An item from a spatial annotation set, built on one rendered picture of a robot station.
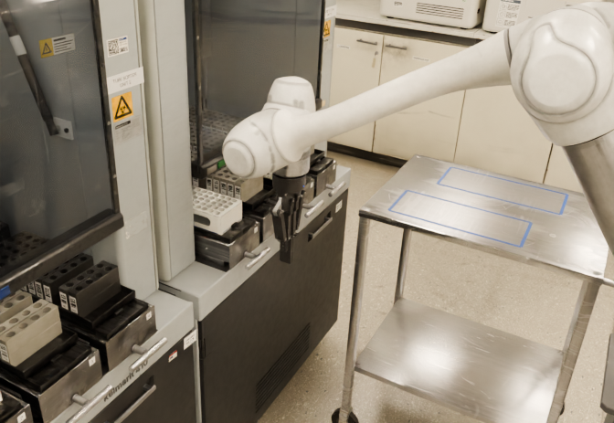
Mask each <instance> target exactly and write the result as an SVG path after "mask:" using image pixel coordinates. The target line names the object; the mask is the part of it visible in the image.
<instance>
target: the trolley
mask: <svg viewBox="0 0 614 423"><path fill-rule="evenodd" d="M358 216H359V226H358V235H357V244H356V254H355V273H354V282H353V291H352V301H351V311H350V321H349V330H348V339H347V349H346V358H345V369H344V386H343V396H342V405H341V407H339V408H337V409H336V410H335V411H334V412H333V414H332V417H331V419H332V422H333V423H359V421H358V418H357V417H356V415H355V414H354V413H353V405H351V402H352V393H353V384H354V376H355V371H356V372H358V373H360V374H363V375H367V376H369V377H372V378H374V379H376V380H378V381H381V382H383V383H386V384H388V385H391V386H394V387H396V388H399V389H401V390H404V391H406V392H409V393H410V394H413V395H415V396H418V397H422V398H424V399H427V400H428V401H431V402H433V403H436V404H438V405H441V406H443V407H446V408H449V409H451V410H454V411H456V412H459V413H461V414H463V415H466V416H468V417H471V418H475V419H477V420H480V421H481V422H484V423H557V421H558V419H559V416H561V415H562V414H563V413H564V410H565V402H564V401H565V398H566V392H567V390H568V387H569V384H570V381H571V377H572V375H573V372H574V369H575V366H576V363H577V358H578V355H579V352H580V349H581V345H582V343H583V340H584V337H585V334H586V331H587V327H588V323H589V320H590V317H591V314H592V311H593V308H594V305H595V302H596V299H597V297H598V291H599V288H600V286H601V285H602V284H603V285H607V286H610V287H613V288H614V280H611V279H608V278H604V276H605V271H606V266H607V261H608V255H609V246H608V244H607V242H606V240H605V238H604V236H603V234H602V232H601V230H600V228H599V226H598V223H597V220H596V219H595V217H594V215H593V213H592V211H591V209H590V207H589V205H588V201H587V200H586V198H585V196H584V194H583V193H580V192H576V191H572V190H568V189H565V188H560V187H556V186H552V185H545V184H541V183H537V182H533V181H529V180H525V179H522V178H517V177H513V176H509V175H506V174H498V173H495V172H490V171H486V170H482V169H479V168H474V167H470V166H467V165H463V164H455V163H452V162H448V161H443V160H440V159H436V158H431V157H427V156H424V155H420V154H414V155H413V156H412V157H411V158H410V159H409V160H408V161H407V162H406V163H405V164H404V165H403V166H402V167H401V168H400V169H399V170H398V171H397V172H396V173H395V174H394V175H393V176H392V177H391V178H390V179H389V180H388V181H387V182H386V183H385V184H384V185H383V186H382V187H381V188H380V189H379V190H378V191H377V192H376V193H375V194H374V195H373V196H372V197H371V198H370V199H369V200H368V201H367V202H366V203H365V204H364V205H363V206H362V207H361V208H360V209H359V212H358ZM371 219H372V220H375V221H378V222H381V223H385V224H388V225H391V226H394V227H400V228H404V230H403V238H402V244H401V250H400V258H399V264H398V272H397V285H396V291H395V299H394V305H393V307H392V309H391V310H390V312H389V313H388V315H387V316H386V318H385V320H384V321H382V323H381V324H380V326H379V327H378V329H377V330H376V332H375V334H374V335H373V337H372V338H371V339H370V341H369V342H368V344H367V345H366V347H365V349H364V350H363V352H362V353H361V354H360V355H359V356H358V358H357V359H356V350H357V342H358V333H359V324H360V315H361V307H362V298H363V289H364V280H365V264H366V255H367V247H368V238H369V229H370V220H371ZM412 231H413V232H417V233H419V234H422V235H426V236H429V237H433V238H438V239H441V240H445V241H448V242H451V243H454V244H458V245H461V246H464V247H467V248H471V249H477V250H479V251H482V252H486V253H489V254H493V255H495V256H499V257H502V258H506V259H511V260H514V261H518V262H521V263H524V264H527V265H531V266H534V267H537V268H540V269H543V270H549V271H553V272H555V273H559V274H562V275H566V276H568V277H572V278H575V279H579V280H582V281H583V282H582V285H581V289H580V292H579V294H578V298H577V304H576V307H575V310H574V313H573V316H572V319H571V323H570V325H569V328H568V332H567V335H566V340H565V343H564V347H563V350H562V351H561V350H558V349H555V348H553V347H550V346H547V345H544V344H540V343H537V342H534V341H531V340H528V339H525V338H523V337H520V336H517V335H514V334H511V333H507V332H504V331H501V330H498V329H495V328H492V327H490V326H487V325H484V324H481V323H477V322H474V321H471V320H468V319H465V318H462V317H460V316H457V315H454V314H451V313H448V312H444V311H441V310H438V309H435V308H432V307H429V306H427V305H424V304H421V303H418V302H416V301H412V300H409V299H406V298H403V293H404V287H405V280H406V273H407V266H408V254H409V248H410V241H411V235H412ZM355 359H356V361H355Z"/></svg>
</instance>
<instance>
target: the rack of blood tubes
mask: <svg viewBox="0 0 614 423"><path fill-rule="evenodd" d="M192 193H193V214H194V226H196V227H201V228H203V229H206V230H209V231H212V232H216V233H218V234H219V235H222V234H224V233H225V232H226V230H227V229H229V228H231V225H232V224H233V223H235V222H239V221H240V219H241V218H242V200H239V199H236V198H234V197H230V196H225V195H221V194H219V193H215V192H212V191H209V190H206V189H203V188H200V187H196V186H193V185H192ZM241 220H242V219H241ZM224 231H225V232H224ZM227 231H228V230H227ZM223 232H224V233H223Z"/></svg>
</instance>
